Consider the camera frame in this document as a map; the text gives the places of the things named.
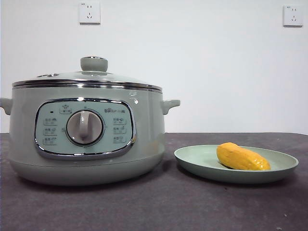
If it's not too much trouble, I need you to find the white wall power outlet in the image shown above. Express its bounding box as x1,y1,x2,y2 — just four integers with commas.
79,1,102,25
283,4,304,27

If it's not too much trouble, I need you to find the yellow corn cob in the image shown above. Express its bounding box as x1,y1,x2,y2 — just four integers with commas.
216,141,271,172

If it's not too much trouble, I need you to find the glass lid with green knob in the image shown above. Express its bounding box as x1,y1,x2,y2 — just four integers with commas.
12,56,163,92

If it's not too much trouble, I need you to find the pale green round plate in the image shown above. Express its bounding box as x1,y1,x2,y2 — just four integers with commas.
173,144,300,185

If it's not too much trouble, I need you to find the pale green electric steamer pot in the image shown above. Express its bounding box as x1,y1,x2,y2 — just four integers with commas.
0,84,181,186

